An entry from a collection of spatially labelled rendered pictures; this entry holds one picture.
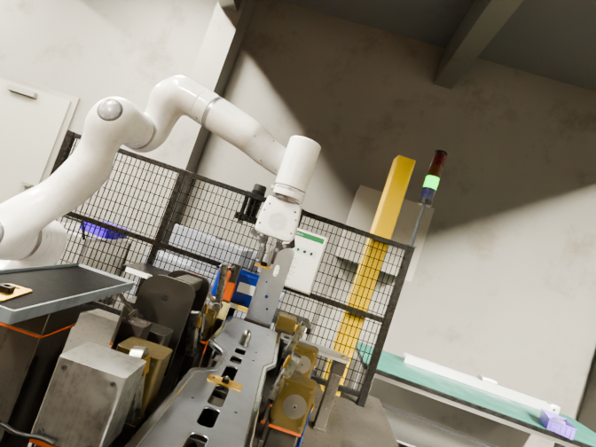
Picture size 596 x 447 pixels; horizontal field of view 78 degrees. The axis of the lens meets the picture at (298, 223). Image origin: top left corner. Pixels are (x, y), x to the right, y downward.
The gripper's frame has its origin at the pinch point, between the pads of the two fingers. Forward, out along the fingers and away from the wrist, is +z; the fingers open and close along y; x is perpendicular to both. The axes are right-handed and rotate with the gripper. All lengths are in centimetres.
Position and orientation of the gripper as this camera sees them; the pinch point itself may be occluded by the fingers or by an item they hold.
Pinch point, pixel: (266, 256)
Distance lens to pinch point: 95.1
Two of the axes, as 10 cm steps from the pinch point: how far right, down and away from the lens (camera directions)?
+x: 0.3, 0.6, 10.0
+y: 9.5, 3.2, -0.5
